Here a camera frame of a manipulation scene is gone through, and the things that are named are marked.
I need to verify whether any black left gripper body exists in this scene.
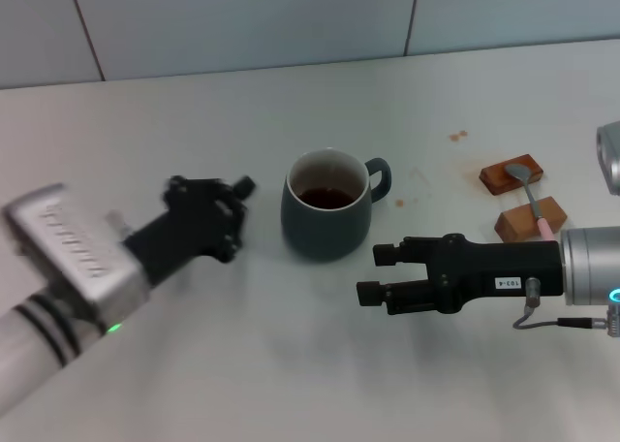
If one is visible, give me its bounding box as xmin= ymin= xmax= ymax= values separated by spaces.
xmin=120 ymin=188 xmax=225 ymax=289

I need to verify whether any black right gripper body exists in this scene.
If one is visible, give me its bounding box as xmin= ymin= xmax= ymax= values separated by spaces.
xmin=424 ymin=233 xmax=566 ymax=316

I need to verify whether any grey ceramic cup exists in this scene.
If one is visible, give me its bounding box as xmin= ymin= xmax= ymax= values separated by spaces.
xmin=280 ymin=146 xmax=393 ymax=263

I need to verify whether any pink handled metal spoon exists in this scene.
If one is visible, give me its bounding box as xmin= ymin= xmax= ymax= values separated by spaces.
xmin=503 ymin=163 xmax=557 ymax=242

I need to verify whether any light arched wooden block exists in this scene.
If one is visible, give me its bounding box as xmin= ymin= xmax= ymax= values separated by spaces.
xmin=493 ymin=195 xmax=568 ymax=243

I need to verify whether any dark flat wooden block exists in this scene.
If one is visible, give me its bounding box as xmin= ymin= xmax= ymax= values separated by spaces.
xmin=479 ymin=151 xmax=544 ymax=199

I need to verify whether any grey right gripper cable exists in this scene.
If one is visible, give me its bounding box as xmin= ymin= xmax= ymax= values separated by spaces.
xmin=512 ymin=276 xmax=609 ymax=331

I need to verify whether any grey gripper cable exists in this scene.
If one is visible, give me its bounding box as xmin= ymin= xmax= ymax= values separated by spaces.
xmin=105 ymin=209 xmax=133 ymax=237
xmin=512 ymin=276 xmax=609 ymax=331

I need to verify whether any grey left gripper cable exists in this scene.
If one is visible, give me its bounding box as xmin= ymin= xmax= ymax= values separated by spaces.
xmin=105 ymin=209 xmax=133 ymax=237

